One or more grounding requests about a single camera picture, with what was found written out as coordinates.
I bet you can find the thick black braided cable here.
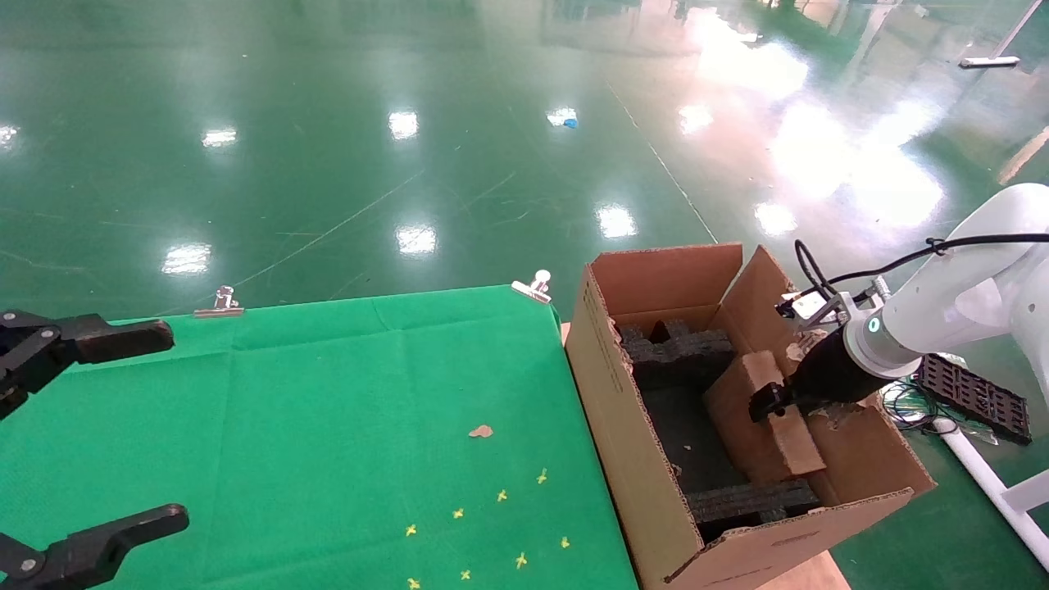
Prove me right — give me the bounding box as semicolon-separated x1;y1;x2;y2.
793;233;1049;300

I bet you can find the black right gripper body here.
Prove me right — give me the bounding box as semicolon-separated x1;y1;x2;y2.
787;328;874;406

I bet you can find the large open brown carton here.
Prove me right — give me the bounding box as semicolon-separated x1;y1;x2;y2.
564;243;937;590

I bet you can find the small brown cardboard box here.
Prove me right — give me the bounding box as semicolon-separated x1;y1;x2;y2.
703;351;826;486

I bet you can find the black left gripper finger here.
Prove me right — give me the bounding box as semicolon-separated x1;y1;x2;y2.
0;504;190;590
0;310;175;419

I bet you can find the black wire bundle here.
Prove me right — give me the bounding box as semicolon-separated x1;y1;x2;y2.
881;381;943;433

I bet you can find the white metal frame pole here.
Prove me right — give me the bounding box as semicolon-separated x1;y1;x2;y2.
934;418;1049;570

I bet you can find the metal binder clip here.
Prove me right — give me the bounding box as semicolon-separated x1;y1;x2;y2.
193;286;245;319
511;270;552;305

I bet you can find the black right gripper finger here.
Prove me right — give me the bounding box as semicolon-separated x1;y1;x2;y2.
748;383;794;423

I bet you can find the green table cloth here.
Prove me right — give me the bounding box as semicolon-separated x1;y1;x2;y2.
0;284;640;590

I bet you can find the black notched foam insert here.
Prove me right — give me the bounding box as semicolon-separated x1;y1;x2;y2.
687;477;820;543
619;320;736;390

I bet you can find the black plastic grid tray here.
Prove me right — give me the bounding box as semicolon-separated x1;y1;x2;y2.
915;354;1032;446

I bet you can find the black foam base sheet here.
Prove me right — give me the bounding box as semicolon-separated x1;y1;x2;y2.
638;385;748;497

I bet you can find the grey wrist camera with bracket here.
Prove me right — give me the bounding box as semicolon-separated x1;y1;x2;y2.
774;288;857;333

